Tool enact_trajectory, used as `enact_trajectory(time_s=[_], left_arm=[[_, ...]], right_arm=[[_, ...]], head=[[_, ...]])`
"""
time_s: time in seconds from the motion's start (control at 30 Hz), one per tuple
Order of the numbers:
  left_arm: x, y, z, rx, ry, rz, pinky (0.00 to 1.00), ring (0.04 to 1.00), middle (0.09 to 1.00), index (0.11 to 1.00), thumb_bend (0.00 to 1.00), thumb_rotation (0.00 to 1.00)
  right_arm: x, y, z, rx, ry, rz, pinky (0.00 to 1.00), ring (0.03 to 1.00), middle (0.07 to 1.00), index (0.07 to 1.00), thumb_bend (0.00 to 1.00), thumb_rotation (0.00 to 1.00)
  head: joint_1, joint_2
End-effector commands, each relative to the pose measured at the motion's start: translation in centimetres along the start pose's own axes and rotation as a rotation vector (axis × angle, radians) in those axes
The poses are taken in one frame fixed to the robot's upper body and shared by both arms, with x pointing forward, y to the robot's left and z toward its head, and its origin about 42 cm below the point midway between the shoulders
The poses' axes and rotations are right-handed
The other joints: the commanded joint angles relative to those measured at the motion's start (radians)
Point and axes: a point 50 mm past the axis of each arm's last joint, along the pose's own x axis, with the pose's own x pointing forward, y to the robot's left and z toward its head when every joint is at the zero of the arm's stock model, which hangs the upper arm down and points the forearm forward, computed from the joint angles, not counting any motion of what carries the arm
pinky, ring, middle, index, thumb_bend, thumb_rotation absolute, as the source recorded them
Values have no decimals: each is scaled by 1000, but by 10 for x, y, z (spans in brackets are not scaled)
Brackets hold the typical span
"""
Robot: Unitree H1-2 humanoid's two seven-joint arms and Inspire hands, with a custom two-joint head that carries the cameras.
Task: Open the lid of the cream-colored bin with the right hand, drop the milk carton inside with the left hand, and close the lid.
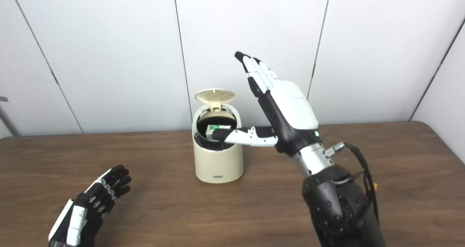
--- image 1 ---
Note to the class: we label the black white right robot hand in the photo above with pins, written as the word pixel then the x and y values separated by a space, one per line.
pixel 294 109

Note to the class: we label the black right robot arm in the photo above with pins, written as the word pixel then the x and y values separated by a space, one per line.
pixel 338 207

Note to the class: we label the cream round bin lid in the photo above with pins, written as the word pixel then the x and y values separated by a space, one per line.
pixel 215 95

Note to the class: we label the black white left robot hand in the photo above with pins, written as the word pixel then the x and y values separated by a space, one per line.
pixel 91 207

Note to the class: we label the green white milk carton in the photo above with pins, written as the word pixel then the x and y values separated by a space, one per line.
pixel 214 127

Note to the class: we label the cream-colored round bin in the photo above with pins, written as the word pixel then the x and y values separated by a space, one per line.
pixel 218 163

